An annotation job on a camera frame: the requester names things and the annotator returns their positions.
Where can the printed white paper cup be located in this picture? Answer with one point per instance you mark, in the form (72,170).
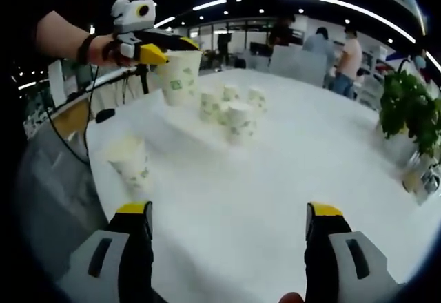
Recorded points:
(182,82)
(231,93)
(256,100)
(210,106)
(241,124)
(222,115)
(132,168)

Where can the wooden side desk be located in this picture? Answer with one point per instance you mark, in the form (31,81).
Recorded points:
(72,112)

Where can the black computer mouse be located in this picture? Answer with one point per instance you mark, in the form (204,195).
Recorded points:
(105,115)

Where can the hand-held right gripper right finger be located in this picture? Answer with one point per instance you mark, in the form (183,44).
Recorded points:
(324,265)

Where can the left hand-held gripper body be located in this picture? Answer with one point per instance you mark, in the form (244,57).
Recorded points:
(134,13)

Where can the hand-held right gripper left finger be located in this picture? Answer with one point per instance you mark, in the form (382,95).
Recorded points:
(134,265)

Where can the black tripod stand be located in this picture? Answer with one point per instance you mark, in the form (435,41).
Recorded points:
(142,79)

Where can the person's right hand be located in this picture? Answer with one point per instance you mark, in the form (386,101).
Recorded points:
(292,297)

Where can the green potted plant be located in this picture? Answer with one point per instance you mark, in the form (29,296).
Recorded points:
(410,110)

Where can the black computer monitor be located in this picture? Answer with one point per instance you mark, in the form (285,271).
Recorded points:
(260,48)

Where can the grey office chair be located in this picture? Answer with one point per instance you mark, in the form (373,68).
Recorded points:
(58,196)

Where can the person's left hand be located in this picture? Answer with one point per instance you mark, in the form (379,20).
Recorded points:
(100,51)

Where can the white table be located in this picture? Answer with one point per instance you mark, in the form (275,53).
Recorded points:
(275,179)

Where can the short ceiling strip light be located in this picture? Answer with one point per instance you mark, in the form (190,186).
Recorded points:
(210,4)

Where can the curved ceiling strip light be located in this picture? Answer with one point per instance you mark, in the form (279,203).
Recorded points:
(344,5)

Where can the pale grey chair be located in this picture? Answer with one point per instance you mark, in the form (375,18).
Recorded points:
(298,65)

